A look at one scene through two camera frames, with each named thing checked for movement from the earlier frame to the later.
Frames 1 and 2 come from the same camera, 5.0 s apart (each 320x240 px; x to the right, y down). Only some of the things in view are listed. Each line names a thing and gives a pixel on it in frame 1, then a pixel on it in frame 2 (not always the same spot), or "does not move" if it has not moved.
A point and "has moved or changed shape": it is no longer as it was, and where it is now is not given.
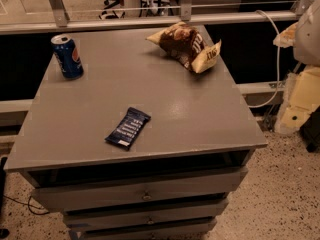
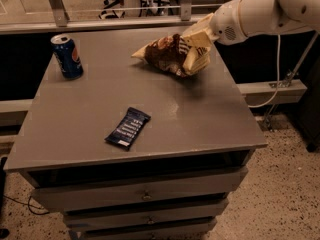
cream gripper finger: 286,38 -> 202,25
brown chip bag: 188,46 has moved or changed shape
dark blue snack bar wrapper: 128,128 does not move
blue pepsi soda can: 68,56 does not move
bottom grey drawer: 193,231 does not move
